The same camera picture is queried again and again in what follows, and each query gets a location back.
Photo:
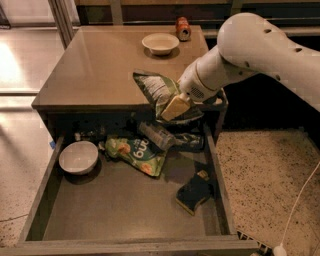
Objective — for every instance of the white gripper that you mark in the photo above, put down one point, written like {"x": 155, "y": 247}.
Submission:
{"x": 194, "y": 84}

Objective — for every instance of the green jalapeno chip bag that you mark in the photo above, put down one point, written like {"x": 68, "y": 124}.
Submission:
{"x": 154, "y": 86}

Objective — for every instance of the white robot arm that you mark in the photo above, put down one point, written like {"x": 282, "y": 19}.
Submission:
{"x": 248, "y": 44}

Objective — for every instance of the dark crumpled bag in drawer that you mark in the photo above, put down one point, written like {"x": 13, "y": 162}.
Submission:
{"x": 188, "y": 142}

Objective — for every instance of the green snack bag in drawer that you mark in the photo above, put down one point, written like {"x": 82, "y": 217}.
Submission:
{"x": 140, "y": 153}

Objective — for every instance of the open grey top drawer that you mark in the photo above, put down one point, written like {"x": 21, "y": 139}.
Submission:
{"x": 118, "y": 211}

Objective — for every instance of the white bowl in drawer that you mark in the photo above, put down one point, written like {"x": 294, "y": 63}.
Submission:
{"x": 79, "y": 158}

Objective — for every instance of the white bowl on cabinet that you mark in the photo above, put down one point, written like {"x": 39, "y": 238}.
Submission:
{"x": 160, "y": 44}

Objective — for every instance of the orange soda can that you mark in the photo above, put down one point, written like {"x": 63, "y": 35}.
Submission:
{"x": 183, "y": 30}

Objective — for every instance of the dark sponge with yellow edge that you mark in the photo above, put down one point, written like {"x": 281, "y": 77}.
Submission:
{"x": 195, "y": 192}

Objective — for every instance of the grey cabinet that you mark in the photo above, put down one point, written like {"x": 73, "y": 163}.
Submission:
{"x": 94, "y": 74}

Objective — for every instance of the white cable plug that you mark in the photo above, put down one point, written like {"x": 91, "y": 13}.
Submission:
{"x": 279, "y": 251}

